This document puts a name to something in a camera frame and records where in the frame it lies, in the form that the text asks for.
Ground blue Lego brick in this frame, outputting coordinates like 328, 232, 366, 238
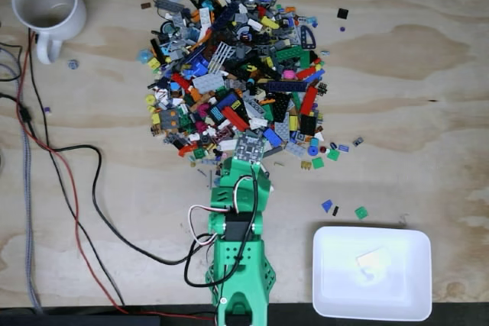
263, 127, 283, 147

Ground dark blue Lego cyan grille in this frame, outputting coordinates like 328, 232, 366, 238
208, 104, 226, 124

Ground light grey Lego plate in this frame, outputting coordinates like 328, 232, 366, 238
284, 141, 308, 158
192, 73, 226, 94

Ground grey Lego plate orange studs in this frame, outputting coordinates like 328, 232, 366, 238
159, 108, 180, 131

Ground black wedge Lego plate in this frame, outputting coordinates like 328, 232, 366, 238
271, 92, 296, 123

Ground red Lego piece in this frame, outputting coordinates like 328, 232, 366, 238
170, 73, 192, 90

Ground long red Lego plate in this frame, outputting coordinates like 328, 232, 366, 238
300, 85, 319, 116

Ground long dark blue Lego plate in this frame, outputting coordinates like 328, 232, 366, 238
266, 80, 309, 93

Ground white Lego grille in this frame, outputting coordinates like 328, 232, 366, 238
208, 41, 236, 75

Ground green Lego plate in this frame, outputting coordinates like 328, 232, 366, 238
274, 45, 311, 69

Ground pale Lego piece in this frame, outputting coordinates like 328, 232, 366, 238
355, 247, 393, 278

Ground white Lego plate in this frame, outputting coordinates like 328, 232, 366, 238
198, 8, 212, 33

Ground white plastic bin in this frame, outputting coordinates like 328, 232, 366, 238
312, 225, 433, 322

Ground white ceramic mug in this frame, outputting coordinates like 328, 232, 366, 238
11, 0, 88, 66

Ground white red black servo wire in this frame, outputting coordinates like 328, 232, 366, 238
188, 205, 231, 246
232, 175, 257, 215

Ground bare camera circuit board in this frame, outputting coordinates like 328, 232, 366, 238
232, 131, 266, 166

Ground thick black cable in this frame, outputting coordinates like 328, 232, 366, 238
49, 144, 230, 289

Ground dark blue Lego arch frame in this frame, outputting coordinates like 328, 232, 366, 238
299, 24, 317, 51

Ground red cable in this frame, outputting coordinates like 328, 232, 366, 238
15, 27, 217, 321

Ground thin black cable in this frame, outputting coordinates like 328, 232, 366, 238
28, 30, 127, 306

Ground grey braided cable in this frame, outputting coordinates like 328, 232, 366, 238
0, 45, 44, 314

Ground black cable with connector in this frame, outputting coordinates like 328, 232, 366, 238
0, 91, 37, 140

